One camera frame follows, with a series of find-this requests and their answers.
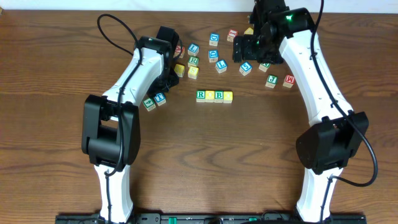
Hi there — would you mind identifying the yellow O block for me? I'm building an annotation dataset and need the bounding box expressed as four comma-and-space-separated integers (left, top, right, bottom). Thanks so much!
223, 91, 233, 103
205, 90, 215, 103

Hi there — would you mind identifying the blue L block lower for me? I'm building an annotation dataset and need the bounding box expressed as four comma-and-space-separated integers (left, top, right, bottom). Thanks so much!
215, 60, 228, 73

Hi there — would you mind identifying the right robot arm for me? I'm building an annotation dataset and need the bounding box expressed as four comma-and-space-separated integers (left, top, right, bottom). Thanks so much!
233, 0, 369, 223

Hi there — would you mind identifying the blue d block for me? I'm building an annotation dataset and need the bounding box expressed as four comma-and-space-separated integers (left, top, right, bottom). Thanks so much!
208, 50, 219, 63
209, 33, 220, 47

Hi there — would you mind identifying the blue 5 block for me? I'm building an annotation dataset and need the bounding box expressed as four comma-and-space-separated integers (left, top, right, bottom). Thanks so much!
239, 62, 252, 76

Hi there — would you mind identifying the blue D block upper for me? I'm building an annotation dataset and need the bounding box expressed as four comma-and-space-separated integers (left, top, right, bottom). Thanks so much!
209, 33, 220, 47

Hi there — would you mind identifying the blue D block lower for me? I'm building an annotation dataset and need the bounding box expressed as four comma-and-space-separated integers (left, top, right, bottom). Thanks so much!
208, 50, 219, 63

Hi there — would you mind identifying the green 4 block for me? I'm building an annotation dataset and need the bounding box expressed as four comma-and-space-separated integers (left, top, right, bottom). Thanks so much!
142, 98, 156, 111

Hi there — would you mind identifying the red I block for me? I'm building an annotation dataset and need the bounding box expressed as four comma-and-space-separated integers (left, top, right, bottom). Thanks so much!
227, 29, 238, 42

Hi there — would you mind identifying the yellow block top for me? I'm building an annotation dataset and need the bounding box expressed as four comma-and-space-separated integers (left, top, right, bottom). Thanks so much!
244, 27, 254, 35

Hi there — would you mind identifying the blue T block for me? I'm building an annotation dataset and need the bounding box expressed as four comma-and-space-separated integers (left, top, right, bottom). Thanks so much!
154, 93, 167, 106

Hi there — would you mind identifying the blue L block upper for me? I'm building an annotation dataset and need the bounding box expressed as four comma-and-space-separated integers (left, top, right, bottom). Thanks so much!
187, 43, 200, 57

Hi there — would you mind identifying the green B block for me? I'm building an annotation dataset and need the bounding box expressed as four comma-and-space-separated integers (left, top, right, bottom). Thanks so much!
214, 90, 224, 103

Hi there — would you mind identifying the red M block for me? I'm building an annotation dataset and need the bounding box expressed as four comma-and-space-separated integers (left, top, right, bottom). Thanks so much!
282, 75, 295, 88

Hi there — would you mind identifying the green N block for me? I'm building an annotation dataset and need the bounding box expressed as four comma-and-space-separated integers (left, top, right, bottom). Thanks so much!
259, 63, 271, 72

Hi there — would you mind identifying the yellow K block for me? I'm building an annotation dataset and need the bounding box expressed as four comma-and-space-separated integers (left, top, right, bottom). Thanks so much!
174, 64, 185, 78

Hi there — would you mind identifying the yellow S block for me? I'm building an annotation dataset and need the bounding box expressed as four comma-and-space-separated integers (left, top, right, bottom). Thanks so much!
188, 66, 199, 80

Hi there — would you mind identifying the green J block right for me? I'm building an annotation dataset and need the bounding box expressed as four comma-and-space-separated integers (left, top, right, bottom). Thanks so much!
265, 75, 278, 88

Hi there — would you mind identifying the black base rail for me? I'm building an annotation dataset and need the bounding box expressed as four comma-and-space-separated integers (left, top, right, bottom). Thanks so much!
55, 213, 367, 224

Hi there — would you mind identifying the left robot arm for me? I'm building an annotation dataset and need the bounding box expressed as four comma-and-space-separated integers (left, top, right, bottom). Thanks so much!
81, 26, 180, 223

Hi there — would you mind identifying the red A block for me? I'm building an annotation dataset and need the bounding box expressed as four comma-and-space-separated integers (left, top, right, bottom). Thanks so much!
174, 45, 185, 58

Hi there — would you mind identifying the green r block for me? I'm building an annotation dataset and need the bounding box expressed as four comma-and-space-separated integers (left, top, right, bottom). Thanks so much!
196, 90, 206, 103
188, 56, 199, 67

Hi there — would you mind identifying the blue l block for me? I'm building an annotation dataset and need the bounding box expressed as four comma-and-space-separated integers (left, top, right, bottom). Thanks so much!
215, 60, 228, 73
187, 43, 200, 57

